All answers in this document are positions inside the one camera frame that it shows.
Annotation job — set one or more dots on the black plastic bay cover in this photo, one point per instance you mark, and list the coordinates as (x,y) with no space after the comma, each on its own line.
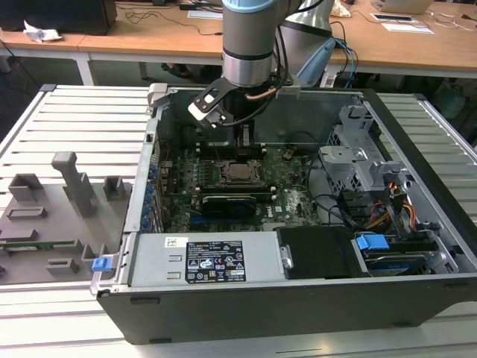
(316,253)

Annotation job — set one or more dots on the CPU socket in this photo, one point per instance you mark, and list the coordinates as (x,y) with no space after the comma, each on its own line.
(262,164)

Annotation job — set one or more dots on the black grey PC case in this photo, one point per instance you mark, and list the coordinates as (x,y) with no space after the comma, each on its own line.
(261,317)

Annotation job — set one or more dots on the person's foot in sandal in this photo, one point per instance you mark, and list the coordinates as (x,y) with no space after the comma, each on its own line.
(177,70)

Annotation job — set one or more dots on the silver metal drive cage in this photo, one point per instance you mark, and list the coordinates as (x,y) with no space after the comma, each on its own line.
(343,164)

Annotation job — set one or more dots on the round coin cell battery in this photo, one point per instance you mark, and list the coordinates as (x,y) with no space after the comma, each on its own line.
(288,153)

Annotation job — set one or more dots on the white camera black bracket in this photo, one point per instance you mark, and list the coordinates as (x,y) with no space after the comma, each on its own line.
(205,102)

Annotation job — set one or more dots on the black computer box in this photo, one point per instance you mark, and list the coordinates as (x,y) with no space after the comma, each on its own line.
(56,15)

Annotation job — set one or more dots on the green motherboard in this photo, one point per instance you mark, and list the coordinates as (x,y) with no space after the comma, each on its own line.
(287,209)

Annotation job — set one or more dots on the crumpled white paper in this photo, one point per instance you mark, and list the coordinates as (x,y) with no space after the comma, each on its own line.
(41,33)

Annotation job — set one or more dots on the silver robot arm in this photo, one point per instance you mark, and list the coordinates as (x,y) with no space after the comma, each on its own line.
(246,37)

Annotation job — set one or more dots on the wooden desk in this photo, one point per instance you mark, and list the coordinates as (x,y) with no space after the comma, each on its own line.
(149,37)

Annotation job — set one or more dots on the black graphics card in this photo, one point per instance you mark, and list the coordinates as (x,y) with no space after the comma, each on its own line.
(229,205)

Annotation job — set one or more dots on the silver laptop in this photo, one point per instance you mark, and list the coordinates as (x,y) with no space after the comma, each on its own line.
(402,5)

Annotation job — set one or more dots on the grey camera box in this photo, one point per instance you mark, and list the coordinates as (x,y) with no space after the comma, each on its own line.
(291,89)

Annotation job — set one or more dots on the grey power supply unit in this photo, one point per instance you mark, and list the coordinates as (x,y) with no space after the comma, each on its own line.
(156,261)

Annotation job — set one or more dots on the grey parts rack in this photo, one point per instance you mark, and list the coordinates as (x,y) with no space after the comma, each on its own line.
(56,231)

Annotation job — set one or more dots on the green RAM stick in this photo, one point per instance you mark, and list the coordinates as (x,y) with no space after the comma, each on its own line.
(37,245)

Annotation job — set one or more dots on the white paper sheet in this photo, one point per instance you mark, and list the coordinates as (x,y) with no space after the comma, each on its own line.
(408,28)
(205,15)

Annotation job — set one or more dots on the blue case latch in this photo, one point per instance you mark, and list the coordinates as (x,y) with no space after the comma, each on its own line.
(100,264)

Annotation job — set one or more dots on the black RAM slot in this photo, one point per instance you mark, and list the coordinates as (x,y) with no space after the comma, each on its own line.
(265,192)
(212,157)
(212,152)
(234,188)

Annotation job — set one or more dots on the hard disk blue carrier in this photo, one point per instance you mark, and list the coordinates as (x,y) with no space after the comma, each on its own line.
(372,244)

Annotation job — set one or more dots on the white tablet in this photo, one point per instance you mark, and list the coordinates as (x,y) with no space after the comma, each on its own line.
(395,17)

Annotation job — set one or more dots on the pale blue teach pendant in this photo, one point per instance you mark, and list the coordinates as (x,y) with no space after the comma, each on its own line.
(316,63)

